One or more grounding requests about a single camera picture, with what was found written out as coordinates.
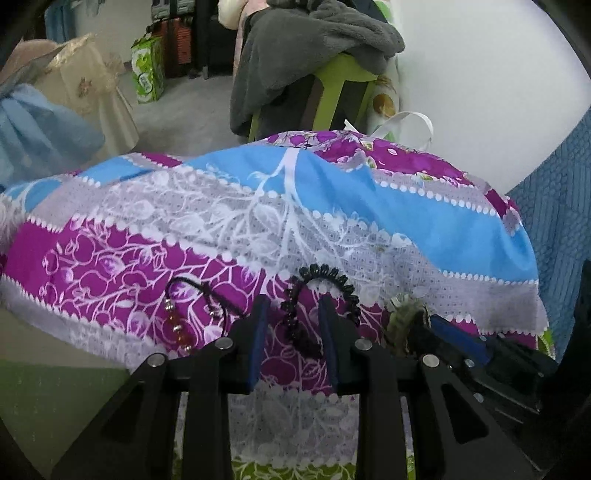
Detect floral printed board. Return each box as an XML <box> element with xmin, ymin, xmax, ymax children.
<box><xmin>368</xmin><ymin>0</ymin><xmax>403</xmax><ymax>141</ymax></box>

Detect black spiral hair tie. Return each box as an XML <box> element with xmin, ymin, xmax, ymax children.
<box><xmin>280</xmin><ymin>265</ymin><xmax>361</xmax><ymax>357</ymax></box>

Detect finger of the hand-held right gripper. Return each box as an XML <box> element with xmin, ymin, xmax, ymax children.
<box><xmin>408</xmin><ymin>311</ymin><xmax>440</xmax><ymax>357</ymax></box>
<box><xmin>429</xmin><ymin>315</ymin><xmax>494</xmax><ymax>372</ymax></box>

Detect green plastic stool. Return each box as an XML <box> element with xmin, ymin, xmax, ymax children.
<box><xmin>248</xmin><ymin>52</ymin><xmax>378</xmax><ymax>144</ymax></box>

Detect blue quilted cushion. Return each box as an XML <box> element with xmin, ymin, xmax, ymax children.
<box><xmin>505</xmin><ymin>104</ymin><xmax>591</xmax><ymax>363</ymax></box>

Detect silver suitcase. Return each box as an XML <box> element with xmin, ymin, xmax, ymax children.
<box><xmin>150</xmin><ymin>0</ymin><xmax>195</xmax><ymax>22</ymax></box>

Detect blue cloth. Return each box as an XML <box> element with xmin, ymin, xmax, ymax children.
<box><xmin>0</xmin><ymin>82</ymin><xmax>106</xmax><ymax>186</ymax></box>

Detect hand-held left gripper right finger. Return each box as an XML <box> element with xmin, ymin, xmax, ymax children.
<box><xmin>318</xmin><ymin>295</ymin><xmax>537</xmax><ymax>480</ymax></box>

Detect cream fluffy blanket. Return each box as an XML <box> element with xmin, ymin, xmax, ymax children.
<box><xmin>217</xmin><ymin>0</ymin><xmax>252</xmax><ymax>20</ymax></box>

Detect amber bead cord bracelet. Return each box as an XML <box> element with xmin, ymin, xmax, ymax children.
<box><xmin>164</xmin><ymin>276</ymin><xmax>232</xmax><ymax>357</ymax></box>

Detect beige lace cloth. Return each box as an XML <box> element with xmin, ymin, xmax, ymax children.
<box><xmin>0</xmin><ymin>34</ymin><xmax>140</xmax><ymax>161</ymax></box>

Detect green printed bag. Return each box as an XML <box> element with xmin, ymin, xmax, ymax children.
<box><xmin>130</xmin><ymin>34</ymin><xmax>166</xmax><ymax>103</ymax></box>

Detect green round hair tie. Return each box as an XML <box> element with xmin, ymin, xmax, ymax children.
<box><xmin>386</xmin><ymin>296</ymin><xmax>426</xmax><ymax>344</ymax></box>

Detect colourful printed blanket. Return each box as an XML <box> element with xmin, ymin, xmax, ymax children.
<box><xmin>0</xmin><ymin>129</ymin><xmax>557</xmax><ymax>480</ymax></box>

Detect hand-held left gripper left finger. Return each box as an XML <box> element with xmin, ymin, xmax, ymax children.
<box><xmin>51</xmin><ymin>295</ymin><xmax>273</xmax><ymax>480</ymax></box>

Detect white ribbon handle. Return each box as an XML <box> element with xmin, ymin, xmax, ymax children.
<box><xmin>341</xmin><ymin>111</ymin><xmax>435</xmax><ymax>149</ymax></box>

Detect grey fleece garment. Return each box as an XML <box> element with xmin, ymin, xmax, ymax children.
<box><xmin>229</xmin><ymin>0</ymin><xmax>406</xmax><ymax>137</ymax></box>

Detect olive cardboard box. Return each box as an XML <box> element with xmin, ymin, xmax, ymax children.
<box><xmin>0</xmin><ymin>307</ymin><xmax>139</xmax><ymax>468</ymax></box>

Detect black suitcase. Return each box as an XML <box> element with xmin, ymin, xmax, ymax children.
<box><xmin>193</xmin><ymin>0</ymin><xmax>242</xmax><ymax>78</ymax></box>

